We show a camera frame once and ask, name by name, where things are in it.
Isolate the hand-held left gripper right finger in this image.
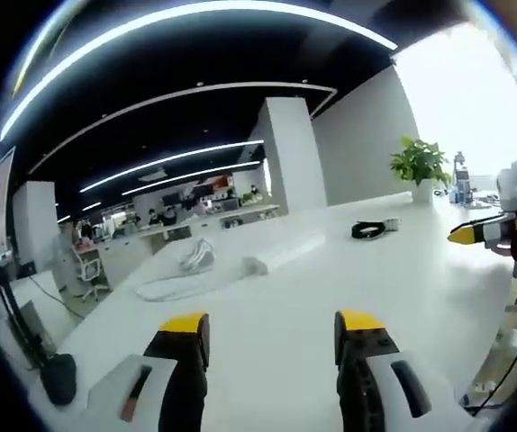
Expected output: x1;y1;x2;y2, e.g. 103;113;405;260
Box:
333;309;476;432

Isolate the coiled black cable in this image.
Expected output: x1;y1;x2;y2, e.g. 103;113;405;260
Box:
350;220;389;240

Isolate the white power strip cable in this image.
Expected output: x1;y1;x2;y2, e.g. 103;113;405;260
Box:
134;265;259;303

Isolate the coiled white cable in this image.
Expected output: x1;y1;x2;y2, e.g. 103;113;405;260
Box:
177;238;218;273

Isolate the white square column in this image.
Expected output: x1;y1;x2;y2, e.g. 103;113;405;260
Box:
248;96;330;217

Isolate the white desk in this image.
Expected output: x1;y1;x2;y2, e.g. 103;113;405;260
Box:
26;191;517;432

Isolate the long ceiling light strip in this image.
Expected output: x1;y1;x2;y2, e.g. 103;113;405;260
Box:
0;0;399;141

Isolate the blue grey desk device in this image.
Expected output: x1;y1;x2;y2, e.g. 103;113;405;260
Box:
449;151;472;204

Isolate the white office workstation row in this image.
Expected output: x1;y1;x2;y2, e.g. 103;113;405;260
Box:
58;202;282;293

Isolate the black rounded object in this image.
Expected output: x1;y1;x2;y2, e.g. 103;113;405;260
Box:
41;353;78;407

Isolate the green potted plant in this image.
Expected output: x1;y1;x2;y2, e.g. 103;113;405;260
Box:
389;136;453;206

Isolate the white office chair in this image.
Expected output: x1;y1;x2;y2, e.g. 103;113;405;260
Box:
70;246;109;303

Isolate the black monitor stand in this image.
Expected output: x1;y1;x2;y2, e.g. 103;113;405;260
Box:
0;276;57;374

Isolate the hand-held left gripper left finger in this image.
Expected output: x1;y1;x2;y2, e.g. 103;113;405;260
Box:
85;310;211;432

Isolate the white power strip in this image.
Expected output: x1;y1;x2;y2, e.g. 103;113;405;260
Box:
254;233;328;269

